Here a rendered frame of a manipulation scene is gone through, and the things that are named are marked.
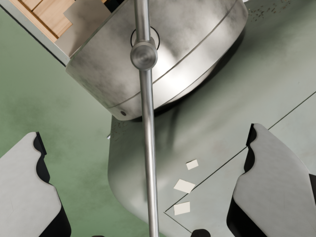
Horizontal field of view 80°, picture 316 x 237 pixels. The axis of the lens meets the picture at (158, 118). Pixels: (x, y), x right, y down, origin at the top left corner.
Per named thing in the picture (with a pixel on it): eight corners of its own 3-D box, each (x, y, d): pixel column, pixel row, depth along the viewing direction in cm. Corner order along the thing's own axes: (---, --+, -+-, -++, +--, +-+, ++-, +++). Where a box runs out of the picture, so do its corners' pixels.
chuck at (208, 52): (212, 9, 49) (299, 4, 21) (123, 85, 57) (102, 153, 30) (205, -3, 47) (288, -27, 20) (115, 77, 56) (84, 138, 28)
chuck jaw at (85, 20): (130, 34, 33) (81, 81, 34) (127, 36, 38) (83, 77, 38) (79, -28, 29) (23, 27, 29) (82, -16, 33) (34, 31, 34)
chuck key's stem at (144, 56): (136, 29, 24) (128, 43, 14) (153, 28, 24) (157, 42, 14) (137, 47, 25) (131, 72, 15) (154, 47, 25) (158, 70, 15)
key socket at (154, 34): (131, 24, 24) (129, 26, 21) (157, 24, 24) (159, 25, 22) (133, 52, 25) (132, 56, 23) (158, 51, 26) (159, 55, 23)
